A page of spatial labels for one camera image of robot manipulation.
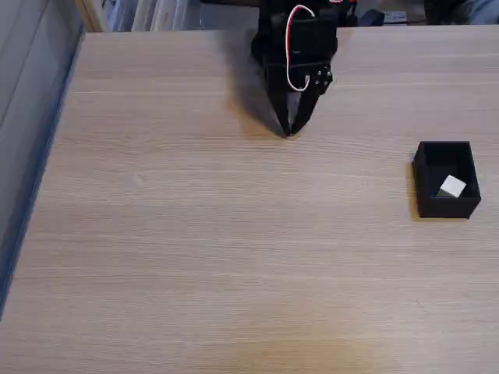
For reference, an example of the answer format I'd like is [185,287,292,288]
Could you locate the white cube block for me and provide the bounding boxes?
[435,174,467,199]

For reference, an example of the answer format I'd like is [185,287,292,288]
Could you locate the black open box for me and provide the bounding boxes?
[412,140,483,220]

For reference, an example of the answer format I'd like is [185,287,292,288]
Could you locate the dark blue object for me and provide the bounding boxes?
[356,10,386,27]

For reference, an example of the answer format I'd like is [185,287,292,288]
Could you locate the black background object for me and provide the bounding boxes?
[423,0,471,26]

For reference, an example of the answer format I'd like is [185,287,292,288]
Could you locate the white stacked panels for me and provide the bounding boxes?
[108,0,203,33]

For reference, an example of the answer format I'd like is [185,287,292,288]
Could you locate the white and red servo cable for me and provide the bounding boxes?
[285,4,317,93]

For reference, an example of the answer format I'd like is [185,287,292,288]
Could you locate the light wooden frame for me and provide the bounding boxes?
[73,0,109,34]

